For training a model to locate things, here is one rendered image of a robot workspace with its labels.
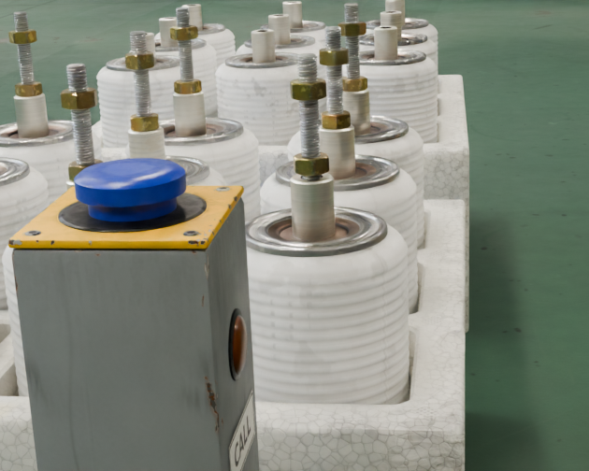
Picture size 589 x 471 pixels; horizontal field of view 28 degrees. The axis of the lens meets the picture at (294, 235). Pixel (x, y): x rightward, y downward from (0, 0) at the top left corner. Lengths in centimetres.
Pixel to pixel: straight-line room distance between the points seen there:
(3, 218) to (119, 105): 42
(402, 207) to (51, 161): 27
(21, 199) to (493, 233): 80
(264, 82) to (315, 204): 52
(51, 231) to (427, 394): 24
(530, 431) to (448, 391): 36
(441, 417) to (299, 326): 8
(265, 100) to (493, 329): 31
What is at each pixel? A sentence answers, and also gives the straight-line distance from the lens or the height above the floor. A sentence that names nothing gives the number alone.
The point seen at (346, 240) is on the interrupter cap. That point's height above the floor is 25.
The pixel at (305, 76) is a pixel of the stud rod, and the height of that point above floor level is 33.
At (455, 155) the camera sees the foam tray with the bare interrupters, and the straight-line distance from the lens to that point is 107.
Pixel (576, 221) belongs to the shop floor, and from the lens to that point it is 148.
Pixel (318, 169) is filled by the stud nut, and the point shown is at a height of 29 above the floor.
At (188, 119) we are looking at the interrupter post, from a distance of 84.
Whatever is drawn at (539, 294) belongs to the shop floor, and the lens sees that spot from 123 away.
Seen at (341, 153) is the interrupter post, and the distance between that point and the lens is 70.
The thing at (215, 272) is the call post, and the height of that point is 30.
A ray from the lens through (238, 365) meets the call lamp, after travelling 44.
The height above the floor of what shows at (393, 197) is 24.
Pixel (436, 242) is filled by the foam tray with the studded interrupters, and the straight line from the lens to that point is 81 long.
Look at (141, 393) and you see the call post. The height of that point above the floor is 26.
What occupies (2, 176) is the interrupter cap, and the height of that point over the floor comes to 25.
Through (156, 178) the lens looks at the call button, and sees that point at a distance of 41.
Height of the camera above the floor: 43
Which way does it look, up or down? 18 degrees down
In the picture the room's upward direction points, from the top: 3 degrees counter-clockwise
